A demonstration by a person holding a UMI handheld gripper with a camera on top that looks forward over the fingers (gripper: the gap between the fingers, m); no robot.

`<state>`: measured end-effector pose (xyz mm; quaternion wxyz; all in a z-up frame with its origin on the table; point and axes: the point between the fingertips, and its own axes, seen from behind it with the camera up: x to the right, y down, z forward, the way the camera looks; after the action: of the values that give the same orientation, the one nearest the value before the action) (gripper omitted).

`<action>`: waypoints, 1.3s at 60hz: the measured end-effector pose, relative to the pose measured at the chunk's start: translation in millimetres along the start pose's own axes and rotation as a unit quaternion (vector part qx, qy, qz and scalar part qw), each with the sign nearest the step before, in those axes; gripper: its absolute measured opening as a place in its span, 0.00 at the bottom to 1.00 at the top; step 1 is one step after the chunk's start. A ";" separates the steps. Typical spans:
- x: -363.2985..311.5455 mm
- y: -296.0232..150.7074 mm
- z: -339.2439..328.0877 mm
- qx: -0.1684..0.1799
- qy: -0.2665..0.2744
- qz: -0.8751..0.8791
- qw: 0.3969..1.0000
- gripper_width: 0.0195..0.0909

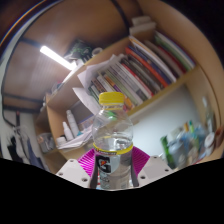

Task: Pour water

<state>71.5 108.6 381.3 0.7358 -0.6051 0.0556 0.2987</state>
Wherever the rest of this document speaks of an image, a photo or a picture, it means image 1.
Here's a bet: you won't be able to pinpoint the brown mug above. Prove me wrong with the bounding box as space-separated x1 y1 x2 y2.
214 124 224 149

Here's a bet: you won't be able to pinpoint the long ceiling light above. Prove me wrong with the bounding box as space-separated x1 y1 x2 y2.
39 45 77 71

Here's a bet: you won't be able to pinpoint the wooden shelf unit with books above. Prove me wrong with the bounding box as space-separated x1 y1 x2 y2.
33 14 224 164

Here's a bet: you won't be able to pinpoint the hanging dark clothes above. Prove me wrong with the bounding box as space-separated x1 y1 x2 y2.
3 109 44 169

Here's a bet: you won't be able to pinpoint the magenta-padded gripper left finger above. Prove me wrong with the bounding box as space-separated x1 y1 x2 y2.
54 148 98 189

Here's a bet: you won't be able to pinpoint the clear drink bottle yellow cap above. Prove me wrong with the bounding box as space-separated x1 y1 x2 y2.
90 91 134 191

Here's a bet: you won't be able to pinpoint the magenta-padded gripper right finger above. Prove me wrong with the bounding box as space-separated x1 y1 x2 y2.
130 146 174 188

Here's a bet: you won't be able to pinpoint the clear glass bottle white cap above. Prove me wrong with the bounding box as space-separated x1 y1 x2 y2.
201 96 216 134

